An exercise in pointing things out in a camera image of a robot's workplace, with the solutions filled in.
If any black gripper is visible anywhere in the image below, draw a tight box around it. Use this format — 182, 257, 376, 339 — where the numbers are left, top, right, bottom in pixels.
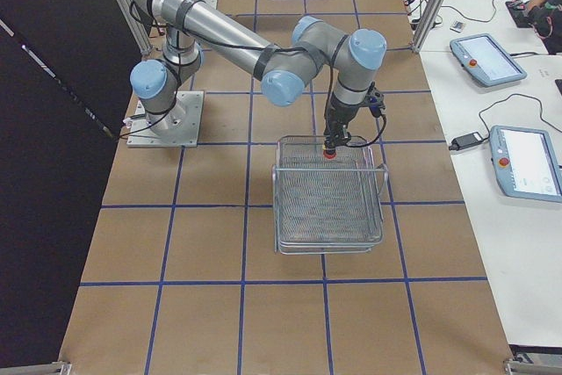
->
323, 94, 364, 150

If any red emergency stop button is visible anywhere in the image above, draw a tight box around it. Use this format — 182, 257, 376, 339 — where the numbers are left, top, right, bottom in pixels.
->
322, 143, 337, 160

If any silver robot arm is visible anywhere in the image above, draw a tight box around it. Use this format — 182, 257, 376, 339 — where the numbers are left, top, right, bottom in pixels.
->
130, 0, 386, 157

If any black power adapter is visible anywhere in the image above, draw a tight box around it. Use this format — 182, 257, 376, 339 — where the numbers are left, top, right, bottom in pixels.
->
449, 132, 485, 151

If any far teach pendant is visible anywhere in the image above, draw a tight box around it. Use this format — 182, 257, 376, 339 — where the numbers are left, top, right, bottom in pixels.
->
450, 33, 527, 87

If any teach pendant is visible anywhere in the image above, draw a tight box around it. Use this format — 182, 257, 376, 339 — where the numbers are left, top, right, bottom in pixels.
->
489, 126, 561, 203
450, 33, 527, 87

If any near teach pendant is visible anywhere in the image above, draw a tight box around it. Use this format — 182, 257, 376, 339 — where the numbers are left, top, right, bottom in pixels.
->
489, 126, 561, 203

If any black camera cable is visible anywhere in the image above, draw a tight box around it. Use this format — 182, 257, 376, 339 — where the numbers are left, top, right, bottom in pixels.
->
342, 111, 388, 148

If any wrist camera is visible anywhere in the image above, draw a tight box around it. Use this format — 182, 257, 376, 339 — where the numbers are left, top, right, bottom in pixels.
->
365, 82, 385, 119

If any silver wire mesh shelf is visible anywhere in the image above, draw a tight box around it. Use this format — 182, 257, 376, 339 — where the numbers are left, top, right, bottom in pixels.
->
272, 135, 388, 255

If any aluminium frame post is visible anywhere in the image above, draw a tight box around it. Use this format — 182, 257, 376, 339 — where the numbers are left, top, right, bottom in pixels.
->
410, 0, 467, 54

